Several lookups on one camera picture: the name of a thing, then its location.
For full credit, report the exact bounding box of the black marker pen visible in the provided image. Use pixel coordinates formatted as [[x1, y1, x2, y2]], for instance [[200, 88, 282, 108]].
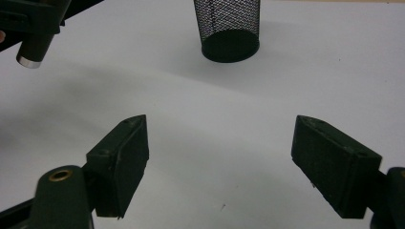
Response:
[[16, 31, 55, 70]]

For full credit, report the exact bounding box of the black mesh cup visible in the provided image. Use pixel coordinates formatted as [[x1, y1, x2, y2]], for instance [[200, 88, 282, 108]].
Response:
[[193, 0, 262, 64]]

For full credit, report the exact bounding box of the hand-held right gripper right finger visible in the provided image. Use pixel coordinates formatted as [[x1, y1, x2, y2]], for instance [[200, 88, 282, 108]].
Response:
[[290, 114, 383, 219]]

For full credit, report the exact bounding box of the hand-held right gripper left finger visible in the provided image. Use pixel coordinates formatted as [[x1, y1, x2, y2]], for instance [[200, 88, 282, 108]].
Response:
[[85, 114, 150, 220]]

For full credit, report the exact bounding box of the white table cover sheet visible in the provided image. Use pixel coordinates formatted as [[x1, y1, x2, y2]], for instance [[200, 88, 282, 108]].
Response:
[[0, 0, 405, 229]]

